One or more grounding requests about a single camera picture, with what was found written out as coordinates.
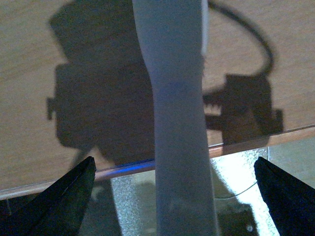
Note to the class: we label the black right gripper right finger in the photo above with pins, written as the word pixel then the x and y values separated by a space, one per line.
pixel 290 201

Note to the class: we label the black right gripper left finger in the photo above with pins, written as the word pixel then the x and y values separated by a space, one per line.
pixel 57 211

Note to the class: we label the beige hand brush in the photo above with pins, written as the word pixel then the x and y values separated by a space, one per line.
pixel 173 37

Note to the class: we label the wooden nightstand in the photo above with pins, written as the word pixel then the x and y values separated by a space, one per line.
pixel 72 81

